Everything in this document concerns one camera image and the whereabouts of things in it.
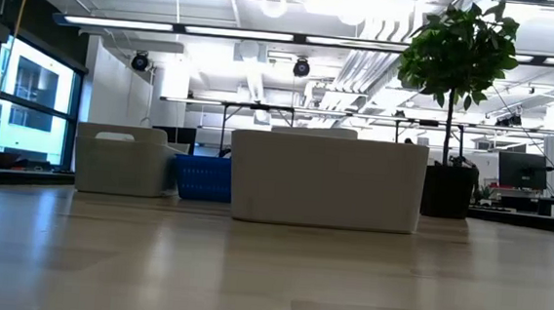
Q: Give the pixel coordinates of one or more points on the black monitor on arm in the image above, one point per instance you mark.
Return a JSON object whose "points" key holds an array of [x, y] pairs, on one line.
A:
{"points": [[522, 170]]}

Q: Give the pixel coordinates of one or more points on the black round ceiling spotlight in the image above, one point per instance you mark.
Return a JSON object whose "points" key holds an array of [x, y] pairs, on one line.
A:
{"points": [[301, 68], [140, 62]]}

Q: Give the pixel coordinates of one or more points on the black background monitor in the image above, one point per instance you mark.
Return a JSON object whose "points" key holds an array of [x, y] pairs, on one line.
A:
{"points": [[183, 136]]}

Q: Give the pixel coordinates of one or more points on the long ceiling light bar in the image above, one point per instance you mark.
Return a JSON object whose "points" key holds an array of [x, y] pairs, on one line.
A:
{"points": [[239, 33]]}

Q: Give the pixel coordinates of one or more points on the black plant pot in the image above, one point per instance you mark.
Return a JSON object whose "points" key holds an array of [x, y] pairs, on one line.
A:
{"points": [[450, 191]]}

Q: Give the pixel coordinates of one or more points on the green leafy plant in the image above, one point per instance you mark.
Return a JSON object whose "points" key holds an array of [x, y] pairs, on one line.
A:
{"points": [[460, 55]]}

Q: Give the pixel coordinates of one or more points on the small green desk plant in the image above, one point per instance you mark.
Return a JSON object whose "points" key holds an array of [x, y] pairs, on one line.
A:
{"points": [[482, 194]]}

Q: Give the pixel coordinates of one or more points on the black ceiling spotlight pair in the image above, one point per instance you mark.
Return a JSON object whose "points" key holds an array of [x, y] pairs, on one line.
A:
{"points": [[514, 120]]}

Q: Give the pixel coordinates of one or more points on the large office window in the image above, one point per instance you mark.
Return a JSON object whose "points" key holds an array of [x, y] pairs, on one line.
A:
{"points": [[37, 89]]}

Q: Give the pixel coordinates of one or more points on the black ceiling track light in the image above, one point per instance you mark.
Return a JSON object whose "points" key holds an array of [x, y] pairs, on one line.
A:
{"points": [[534, 1]]}

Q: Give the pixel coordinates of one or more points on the black metal frame stand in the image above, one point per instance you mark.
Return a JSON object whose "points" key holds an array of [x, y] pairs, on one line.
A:
{"points": [[261, 107], [428, 122]]}

